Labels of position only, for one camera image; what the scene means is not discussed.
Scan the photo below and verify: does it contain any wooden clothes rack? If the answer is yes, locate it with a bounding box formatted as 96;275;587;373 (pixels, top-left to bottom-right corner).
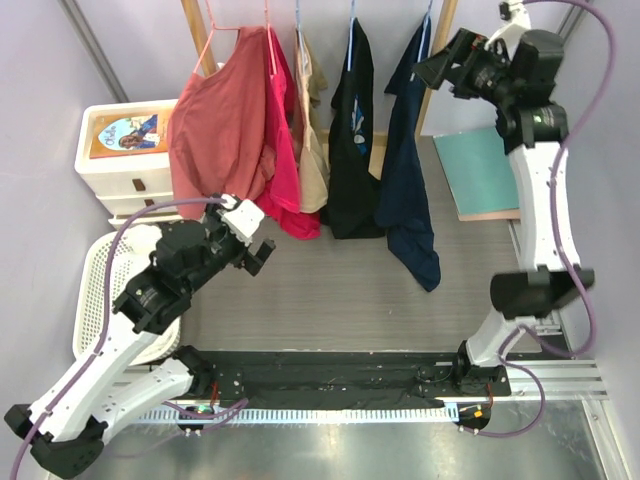
180;0;459;177

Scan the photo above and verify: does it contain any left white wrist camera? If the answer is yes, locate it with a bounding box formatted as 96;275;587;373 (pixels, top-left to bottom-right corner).
220;194;265;247

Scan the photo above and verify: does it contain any white laundry basket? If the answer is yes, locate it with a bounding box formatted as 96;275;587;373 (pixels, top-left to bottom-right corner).
72;232;181;366

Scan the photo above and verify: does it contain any navy blue t shirt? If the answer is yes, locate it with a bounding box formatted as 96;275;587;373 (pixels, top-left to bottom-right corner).
374;20;441;292

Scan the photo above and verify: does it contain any salmon red hanging shirt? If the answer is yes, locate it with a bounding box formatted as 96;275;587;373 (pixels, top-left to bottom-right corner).
167;27;275;200

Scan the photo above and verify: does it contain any magenta pink hanging shirt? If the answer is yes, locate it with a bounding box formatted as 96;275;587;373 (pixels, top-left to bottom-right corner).
256;27;320;240

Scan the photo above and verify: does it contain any blue wire hanger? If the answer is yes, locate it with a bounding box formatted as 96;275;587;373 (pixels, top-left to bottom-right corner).
416;0;434;63

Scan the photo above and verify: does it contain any beige hanging shirt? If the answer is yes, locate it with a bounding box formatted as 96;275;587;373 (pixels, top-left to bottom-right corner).
294;30;330;214

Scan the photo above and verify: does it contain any white slotted cable duct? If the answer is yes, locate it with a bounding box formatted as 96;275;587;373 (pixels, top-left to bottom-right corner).
135;403;459;426

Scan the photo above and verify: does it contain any white cloth in basket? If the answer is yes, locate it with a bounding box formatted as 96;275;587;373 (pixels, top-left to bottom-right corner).
124;224;162;256

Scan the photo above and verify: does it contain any white drawer cabinet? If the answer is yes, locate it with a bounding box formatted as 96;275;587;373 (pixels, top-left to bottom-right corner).
74;99;177;229

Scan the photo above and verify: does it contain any pink wire hanger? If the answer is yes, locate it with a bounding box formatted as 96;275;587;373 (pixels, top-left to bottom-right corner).
182;1;240;77

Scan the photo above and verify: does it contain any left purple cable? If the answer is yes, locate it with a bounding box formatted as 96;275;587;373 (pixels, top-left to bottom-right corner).
12;195;251;480

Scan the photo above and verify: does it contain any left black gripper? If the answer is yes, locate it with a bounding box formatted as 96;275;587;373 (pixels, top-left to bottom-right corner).
183;194;273;294

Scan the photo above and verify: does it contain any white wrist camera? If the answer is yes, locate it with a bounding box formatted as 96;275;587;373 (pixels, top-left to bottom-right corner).
220;194;265;247
485;0;531;50

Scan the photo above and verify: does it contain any illustrated book on cabinet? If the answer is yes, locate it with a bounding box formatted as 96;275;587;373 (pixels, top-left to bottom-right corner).
89;113;167;159

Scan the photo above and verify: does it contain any tan board under teal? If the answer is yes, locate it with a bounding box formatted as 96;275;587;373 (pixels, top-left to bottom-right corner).
458;209;520;222

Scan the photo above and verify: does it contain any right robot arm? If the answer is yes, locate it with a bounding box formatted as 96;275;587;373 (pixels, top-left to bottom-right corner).
414;28;595;395

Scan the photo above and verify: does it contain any black printed hanging shirt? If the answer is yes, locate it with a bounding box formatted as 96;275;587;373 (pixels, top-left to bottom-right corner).
321;19;384;240

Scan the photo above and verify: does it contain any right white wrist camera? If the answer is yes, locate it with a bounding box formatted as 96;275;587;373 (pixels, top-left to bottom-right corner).
485;0;531;50

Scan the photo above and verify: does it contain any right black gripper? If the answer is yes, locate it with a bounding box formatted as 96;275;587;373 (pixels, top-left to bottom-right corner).
411;28;519;109

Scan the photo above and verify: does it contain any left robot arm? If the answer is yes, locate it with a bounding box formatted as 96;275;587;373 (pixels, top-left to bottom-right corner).
4;196;275;479

